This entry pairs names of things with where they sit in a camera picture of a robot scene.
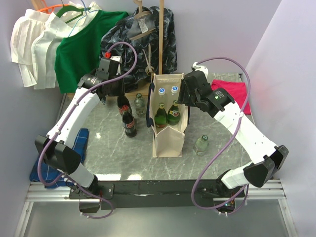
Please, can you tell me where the aluminium rail frame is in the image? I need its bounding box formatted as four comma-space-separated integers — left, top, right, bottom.
14, 179, 298, 237

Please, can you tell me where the green Perrier bottle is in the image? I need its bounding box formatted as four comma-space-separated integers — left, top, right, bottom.
167, 100, 181, 125
154, 102, 167, 128

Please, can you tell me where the white hanging blouse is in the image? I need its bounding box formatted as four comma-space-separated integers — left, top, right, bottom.
10, 1, 100, 89

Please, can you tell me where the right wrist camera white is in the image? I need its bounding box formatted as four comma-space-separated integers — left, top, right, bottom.
192, 62, 209, 78

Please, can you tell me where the blue plaid cloth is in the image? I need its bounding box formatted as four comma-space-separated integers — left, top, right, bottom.
29, 127, 89, 190

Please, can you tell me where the dark patterned hanging shirt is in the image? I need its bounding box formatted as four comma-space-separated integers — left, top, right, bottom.
100, 6, 178, 92

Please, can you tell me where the cream canvas tote bag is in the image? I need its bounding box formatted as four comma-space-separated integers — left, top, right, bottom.
146, 74, 190, 158

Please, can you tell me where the clear Chang soda bottle left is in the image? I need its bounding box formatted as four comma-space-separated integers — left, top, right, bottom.
134, 93, 147, 118

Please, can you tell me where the green hanging t-shirt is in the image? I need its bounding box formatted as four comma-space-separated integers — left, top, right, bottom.
54, 10, 128, 93

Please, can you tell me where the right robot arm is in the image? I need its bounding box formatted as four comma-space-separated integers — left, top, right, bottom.
178, 70, 289, 197

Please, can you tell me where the wooden hanger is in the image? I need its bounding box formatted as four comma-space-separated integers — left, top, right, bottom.
127, 0, 156, 41

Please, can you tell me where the clear Chang soda bottle right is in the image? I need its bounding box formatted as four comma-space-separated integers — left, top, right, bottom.
196, 135, 209, 156

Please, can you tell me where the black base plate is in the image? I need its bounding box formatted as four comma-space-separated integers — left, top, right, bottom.
68, 179, 245, 211

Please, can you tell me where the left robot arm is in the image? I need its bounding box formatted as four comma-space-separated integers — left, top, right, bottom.
35, 56, 123, 198

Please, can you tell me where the clear chang soda bottle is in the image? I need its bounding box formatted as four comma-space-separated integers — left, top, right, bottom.
134, 93, 147, 118
196, 135, 209, 156

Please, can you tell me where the Coca-Cola glass bottle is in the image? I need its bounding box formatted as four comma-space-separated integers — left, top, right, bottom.
117, 80, 132, 115
122, 105, 137, 138

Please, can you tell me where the pink folded t-shirt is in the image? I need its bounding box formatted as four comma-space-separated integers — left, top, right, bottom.
211, 79, 251, 115

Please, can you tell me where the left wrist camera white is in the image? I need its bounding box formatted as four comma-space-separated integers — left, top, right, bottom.
110, 56, 122, 63

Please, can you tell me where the green hanger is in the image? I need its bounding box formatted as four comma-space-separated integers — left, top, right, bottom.
56, 2, 91, 24

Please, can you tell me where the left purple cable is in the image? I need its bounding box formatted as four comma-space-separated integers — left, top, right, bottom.
37, 41, 138, 220

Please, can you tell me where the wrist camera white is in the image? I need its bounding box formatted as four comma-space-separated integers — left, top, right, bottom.
110, 56, 122, 63
192, 62, 209, 78

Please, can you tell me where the orange hanger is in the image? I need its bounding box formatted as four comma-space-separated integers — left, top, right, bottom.
38, 0, 65, 13

